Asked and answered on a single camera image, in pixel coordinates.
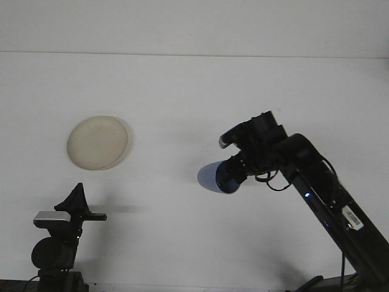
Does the pale blue cup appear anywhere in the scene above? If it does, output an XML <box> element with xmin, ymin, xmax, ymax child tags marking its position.
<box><xmin>197</xmin><ymin>161</ymin><xmax>244</xmax><ymax>195</ymax></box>

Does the pale round plate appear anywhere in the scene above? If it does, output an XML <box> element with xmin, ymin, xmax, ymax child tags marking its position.
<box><xmin>66</xmin><ymin>114</ymin><xmax>134</xmax><ymax>172</ymax></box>

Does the dark mounting platform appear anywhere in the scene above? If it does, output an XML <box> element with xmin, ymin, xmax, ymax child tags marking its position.
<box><xmin>0</xmin><ymin>278</ymin><xmax>39</xmax><ymax>292</ymax></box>

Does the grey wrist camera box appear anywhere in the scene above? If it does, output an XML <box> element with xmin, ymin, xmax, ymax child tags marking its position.
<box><xmin>33</xmin><ymin>210</ymin><xmax>72</xmax><ymax>228</ymax></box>
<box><xmin>218</xmin><ymin>120</ymin><xmax>253</xmax><ymax>149</ymax></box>

